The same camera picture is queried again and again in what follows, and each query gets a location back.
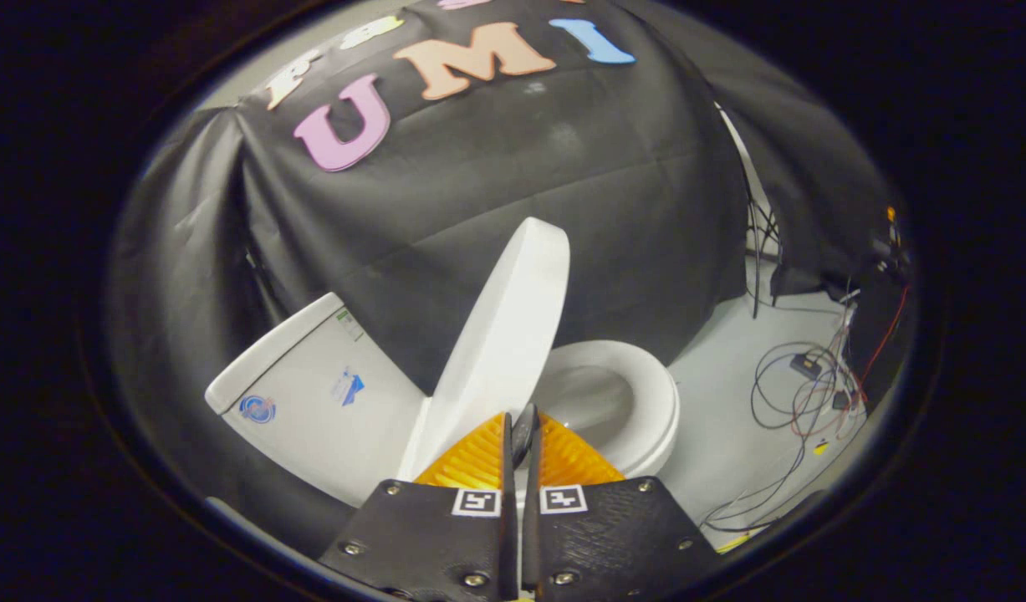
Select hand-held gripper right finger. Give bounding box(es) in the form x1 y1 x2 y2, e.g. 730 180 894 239
521 411 724 602

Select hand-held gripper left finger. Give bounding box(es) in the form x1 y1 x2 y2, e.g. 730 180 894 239
319 411 520 602

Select black toilet lid pull handle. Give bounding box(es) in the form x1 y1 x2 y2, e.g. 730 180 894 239
513 404 539 469

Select white toilet lid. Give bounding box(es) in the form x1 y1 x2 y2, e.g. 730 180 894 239
396 217 572 484

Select white toilet seat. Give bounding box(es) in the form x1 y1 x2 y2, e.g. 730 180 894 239
533 339 681 480

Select white toilet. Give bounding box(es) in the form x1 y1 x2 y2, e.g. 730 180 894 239
205 291 682 508

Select white tank cover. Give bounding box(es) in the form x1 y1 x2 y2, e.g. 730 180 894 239
205 291 347 416

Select black backdrop cloth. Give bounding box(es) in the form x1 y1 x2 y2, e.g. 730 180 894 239
110 0 902 557

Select tangled floor cables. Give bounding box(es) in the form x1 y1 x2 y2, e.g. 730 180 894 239
699 288 871 536

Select thin red cable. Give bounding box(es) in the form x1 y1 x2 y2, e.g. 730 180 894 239
855 283 911 412

